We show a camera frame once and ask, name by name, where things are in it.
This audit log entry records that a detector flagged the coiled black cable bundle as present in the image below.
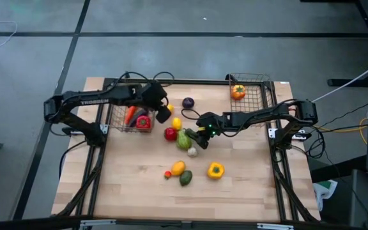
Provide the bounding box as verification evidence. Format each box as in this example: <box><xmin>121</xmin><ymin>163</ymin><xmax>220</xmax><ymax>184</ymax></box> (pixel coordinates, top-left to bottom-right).
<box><xmin>304</xmin><ymin>132</ymin><xmax>328</xmax><ymax>160</ymax></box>

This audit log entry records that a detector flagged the black metal table frame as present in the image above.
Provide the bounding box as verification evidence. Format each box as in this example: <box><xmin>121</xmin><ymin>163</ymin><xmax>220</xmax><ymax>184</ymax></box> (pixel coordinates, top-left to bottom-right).
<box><xmin>56</xmin><ymin>73</ymin><xmax>321</xmax><ymax>224</ymax></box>

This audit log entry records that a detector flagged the light green chayote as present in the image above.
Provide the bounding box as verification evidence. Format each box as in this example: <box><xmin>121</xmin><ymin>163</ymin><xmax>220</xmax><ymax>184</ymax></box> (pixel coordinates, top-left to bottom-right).
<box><xmin>176</xmin><ymin>129</ymin><xmax>193</xmax><ymax>151</ymax></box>

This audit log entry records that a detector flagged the red bell pepper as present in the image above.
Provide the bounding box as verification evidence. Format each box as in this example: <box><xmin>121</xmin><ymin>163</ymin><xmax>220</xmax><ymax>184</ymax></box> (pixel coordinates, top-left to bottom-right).
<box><xmin>135</xmin><ymin>115</ymin><xmax>152</xmax><ymax>130</ymax></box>

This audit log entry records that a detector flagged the black mounting beam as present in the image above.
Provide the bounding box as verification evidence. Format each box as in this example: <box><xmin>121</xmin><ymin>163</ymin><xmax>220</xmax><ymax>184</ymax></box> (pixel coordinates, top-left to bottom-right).
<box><xmin>0</xmin><ymin>215</ymin><xmax>368</xmax><ymax>230</ymax></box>

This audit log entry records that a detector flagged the red apple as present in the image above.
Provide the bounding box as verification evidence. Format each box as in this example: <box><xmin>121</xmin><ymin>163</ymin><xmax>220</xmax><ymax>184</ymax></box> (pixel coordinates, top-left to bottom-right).
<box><xmin>164</xmin><ymin>126</ymin><xmax>178</xmax><ymax>142</ymax></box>

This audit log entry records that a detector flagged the gold wire basket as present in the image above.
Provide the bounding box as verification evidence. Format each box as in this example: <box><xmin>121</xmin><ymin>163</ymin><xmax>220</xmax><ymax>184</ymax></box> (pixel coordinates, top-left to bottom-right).
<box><xmin>109</xmin><ymin>78</ymin><xmax>158</xmax><ymax>134</ymax></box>
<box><xmin>228</xmin><ymin>72</ymin><xmax>275</xmax><ymax>114</ymax></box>

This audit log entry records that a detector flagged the orange carrot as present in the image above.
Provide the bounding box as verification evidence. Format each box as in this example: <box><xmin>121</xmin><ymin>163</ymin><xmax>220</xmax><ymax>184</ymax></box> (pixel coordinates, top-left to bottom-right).
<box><xmin>125</xmin><ymin>105</ymin><xmax>137</xmax><ymax>125</ymax></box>

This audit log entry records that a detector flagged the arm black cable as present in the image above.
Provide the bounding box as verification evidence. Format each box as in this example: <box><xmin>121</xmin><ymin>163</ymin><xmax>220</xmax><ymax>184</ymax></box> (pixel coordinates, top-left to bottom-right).
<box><xmin>180</xmin><ymin>108</ymin><xmax>202</xmax><ymax>121</ymax></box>
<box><xmin>116</xmin><ymin>70</ymin><xmax>176</xmax><ymax>88</ymax></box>

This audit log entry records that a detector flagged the dark green cucumber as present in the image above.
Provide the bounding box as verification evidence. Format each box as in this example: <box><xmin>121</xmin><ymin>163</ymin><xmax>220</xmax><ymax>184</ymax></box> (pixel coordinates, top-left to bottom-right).
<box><xmin>185</xmin><ymin>127</ymin><xmax>201</xmax><ymax>142</ymax></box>

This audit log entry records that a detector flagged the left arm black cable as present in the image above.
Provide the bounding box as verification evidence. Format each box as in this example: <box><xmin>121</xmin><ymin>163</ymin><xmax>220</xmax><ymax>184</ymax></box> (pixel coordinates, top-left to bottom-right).
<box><xmin>116</xmin><ymin>70</ymin><xmax>176</xmax><ymax>88</ymax></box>

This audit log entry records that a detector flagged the yellow bell pepper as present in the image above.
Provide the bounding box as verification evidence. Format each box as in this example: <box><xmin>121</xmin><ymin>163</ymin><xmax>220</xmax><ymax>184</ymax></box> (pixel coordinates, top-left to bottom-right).
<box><xmin>207</xmin><ymin>162</ymin><xmax>226</xmax><ymax>180</ymax></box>

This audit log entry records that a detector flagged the orange tomato with green stem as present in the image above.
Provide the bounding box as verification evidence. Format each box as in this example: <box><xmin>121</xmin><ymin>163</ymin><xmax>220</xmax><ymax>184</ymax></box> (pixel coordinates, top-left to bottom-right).
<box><xmin>230</xmin><ymin>84</ymin><xmax>247</xmax><ymax>101</ymax></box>

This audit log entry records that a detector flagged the white metal bracket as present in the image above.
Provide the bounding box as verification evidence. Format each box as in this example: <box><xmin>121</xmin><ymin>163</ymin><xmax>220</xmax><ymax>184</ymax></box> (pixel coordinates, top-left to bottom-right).
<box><xmin>256</xmin><ymin>222</ymin><xmax>295</xmax><ymax>230</ymax></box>
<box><xmin>79</xmin><ymin>218</ymin><xmax>117</xmax><ymax>230</ymax></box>

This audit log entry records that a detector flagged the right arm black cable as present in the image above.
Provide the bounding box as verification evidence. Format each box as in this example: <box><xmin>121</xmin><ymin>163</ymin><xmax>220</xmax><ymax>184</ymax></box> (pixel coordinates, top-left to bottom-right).
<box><xmin>180</xmin><ymin>108</ymin><xmax>202</xmax><ymax>121</ymax></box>

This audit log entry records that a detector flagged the round purple onion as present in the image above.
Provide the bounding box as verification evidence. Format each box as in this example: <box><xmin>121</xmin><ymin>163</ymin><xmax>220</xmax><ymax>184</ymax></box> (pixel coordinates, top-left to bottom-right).
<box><xmin>181</xmin><ymin>96</ymin><xmax>196</xmax><ymax>109</ymax></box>

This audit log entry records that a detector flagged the thick white cable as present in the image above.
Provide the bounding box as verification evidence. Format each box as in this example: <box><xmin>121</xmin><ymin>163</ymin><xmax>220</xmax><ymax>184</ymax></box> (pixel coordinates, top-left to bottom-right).
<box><xmin>311</xmin><ymin>56</ymin><xmax>368</xmax><ymax>103</ymax></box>

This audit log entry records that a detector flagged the long black cable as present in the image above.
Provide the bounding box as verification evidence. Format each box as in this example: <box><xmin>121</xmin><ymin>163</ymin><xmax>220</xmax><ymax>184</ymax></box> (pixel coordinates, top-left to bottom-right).
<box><xmin>318</xmin><ymin>102</ymin><xmax>368</xmax><ymax>128</ymax></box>

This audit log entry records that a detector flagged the white and green cloth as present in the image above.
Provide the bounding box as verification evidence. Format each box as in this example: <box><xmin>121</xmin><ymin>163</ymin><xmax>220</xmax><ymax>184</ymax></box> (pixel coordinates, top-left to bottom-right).
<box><xmin>313</xmin><ymin>179</ymin><xmax>338</xmax><ymax>211</ymax></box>

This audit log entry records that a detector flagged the green avocado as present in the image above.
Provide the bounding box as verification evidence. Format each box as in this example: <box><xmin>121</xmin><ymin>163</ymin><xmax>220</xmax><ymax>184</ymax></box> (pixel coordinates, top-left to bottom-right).
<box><xmin>179</xmin><ymin>170</ymin><xmax>193</xmax><ymax>187</ymax></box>

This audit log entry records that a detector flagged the orange-yellow mango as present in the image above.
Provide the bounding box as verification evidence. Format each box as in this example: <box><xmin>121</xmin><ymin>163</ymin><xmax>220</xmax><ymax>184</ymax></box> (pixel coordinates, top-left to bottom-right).
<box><xmin>171</xmin><ymin>160</ymin><xmax>187</xmax><ymax>177</ymax></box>

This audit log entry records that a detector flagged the black power cable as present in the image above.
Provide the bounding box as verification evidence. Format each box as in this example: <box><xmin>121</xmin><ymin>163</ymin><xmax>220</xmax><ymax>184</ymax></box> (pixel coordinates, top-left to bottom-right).
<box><xmin>58</xmin><ymin>139</ymin><xmax>88</xmax><ymax>181</ymax></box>

